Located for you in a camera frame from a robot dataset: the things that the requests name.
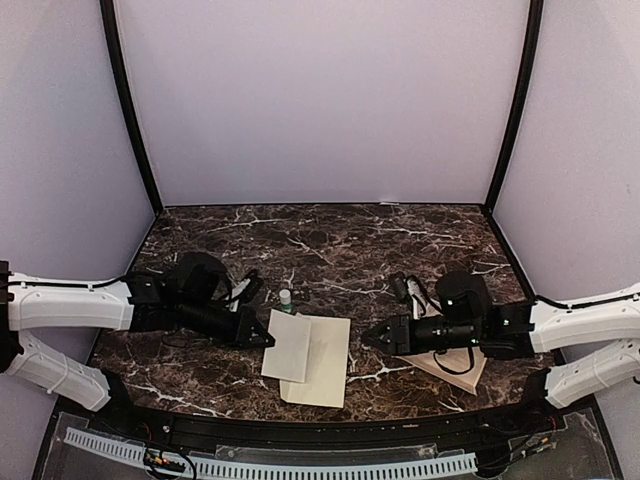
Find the black curved front rail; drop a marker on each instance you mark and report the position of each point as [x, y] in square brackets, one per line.
[483, 428]

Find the green white glue stick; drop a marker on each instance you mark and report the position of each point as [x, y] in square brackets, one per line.
[285, 297]

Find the white slotted cable duct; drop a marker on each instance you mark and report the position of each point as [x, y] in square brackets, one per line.
[247, 463]

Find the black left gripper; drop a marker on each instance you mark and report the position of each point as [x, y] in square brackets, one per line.
[244, 324]

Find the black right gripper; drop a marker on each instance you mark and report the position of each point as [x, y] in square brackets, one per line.
[400, 328]

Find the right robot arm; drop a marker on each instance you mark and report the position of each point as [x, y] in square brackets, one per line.
[463, 316]

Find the left black frame post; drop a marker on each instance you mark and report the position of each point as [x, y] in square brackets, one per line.
[125, 97]

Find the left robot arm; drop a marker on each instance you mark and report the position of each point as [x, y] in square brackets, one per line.
[196, 294]

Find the right black frame post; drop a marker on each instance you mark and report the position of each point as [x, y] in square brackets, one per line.
[516, 111]

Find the cream letter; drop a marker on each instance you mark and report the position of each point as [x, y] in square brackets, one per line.
[287, 358]

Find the cream paper envelope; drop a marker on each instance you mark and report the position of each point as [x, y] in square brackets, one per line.
[326, 365]

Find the black frame post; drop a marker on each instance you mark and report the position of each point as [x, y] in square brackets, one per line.
[516, 111]
[125, 97]

